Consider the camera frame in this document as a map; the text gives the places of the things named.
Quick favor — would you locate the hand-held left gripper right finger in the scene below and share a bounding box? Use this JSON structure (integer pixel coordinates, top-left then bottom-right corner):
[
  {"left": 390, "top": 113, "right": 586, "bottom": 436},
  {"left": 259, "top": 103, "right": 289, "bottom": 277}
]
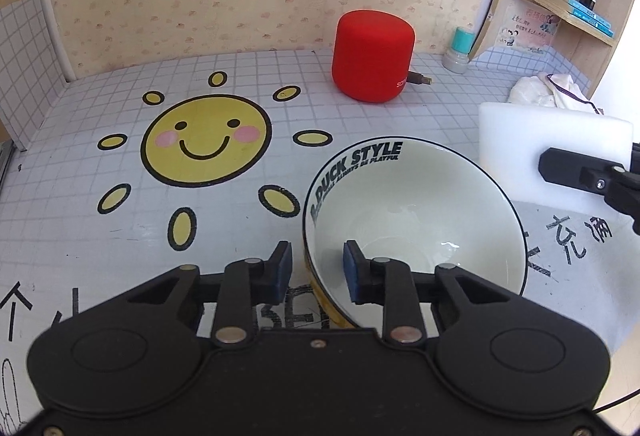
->
[{"left": 343, "top": 240, "right": 511, "bottom": 347}]

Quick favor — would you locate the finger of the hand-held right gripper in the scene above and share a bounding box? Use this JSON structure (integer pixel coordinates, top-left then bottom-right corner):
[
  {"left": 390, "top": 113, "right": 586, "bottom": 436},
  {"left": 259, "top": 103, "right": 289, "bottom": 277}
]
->
[{"left": 539, "top": 147, "right": 640, "bottom": 237}]

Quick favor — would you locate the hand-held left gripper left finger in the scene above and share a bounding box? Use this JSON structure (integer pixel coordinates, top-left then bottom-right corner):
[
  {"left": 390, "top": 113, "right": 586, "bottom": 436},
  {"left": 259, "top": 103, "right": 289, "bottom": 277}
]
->
[{"left": 125, "top": 241, "right": 294, "bottom": 349}]

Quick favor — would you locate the white sponge block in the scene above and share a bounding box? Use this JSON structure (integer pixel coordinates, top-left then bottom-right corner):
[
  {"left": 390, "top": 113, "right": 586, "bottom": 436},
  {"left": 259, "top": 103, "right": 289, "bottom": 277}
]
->
[{"left": 477, "top": 102, "right": 633, "bottom": 212}]

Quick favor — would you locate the yellow ceramic bowl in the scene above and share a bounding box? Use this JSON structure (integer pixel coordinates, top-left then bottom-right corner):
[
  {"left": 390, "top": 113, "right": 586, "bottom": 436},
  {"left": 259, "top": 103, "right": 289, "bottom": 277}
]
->
[{"left": 302, "top": 136, "right": 528, "bottom": 329}]

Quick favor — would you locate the white cloth purple trim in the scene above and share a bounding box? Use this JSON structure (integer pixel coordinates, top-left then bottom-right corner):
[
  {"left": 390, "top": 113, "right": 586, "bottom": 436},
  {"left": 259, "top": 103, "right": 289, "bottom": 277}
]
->
[{"left": 509, "top": 72, "right": 606, "bottom": 117}]

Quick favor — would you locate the pink cartoon poster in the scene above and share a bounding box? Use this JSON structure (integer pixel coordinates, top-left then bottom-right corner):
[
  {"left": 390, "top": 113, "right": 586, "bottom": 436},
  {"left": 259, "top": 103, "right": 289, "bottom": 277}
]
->
[{"left": 497, "top": 6, "right": 561, "bottom": 52}]

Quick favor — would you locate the red cylindrical speaker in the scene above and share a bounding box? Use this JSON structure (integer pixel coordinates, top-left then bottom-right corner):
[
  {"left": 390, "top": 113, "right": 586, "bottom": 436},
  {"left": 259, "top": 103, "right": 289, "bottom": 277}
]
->
[{"left": 331, "top": 9, "right": 417, "bottom": 104}]

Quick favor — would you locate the wooden wall shelf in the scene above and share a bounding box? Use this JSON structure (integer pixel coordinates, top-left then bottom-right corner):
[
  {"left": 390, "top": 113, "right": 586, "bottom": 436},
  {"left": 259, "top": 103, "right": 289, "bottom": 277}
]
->
[{"left": 470, "top": 0, "right": 640, "bottom": 102}]

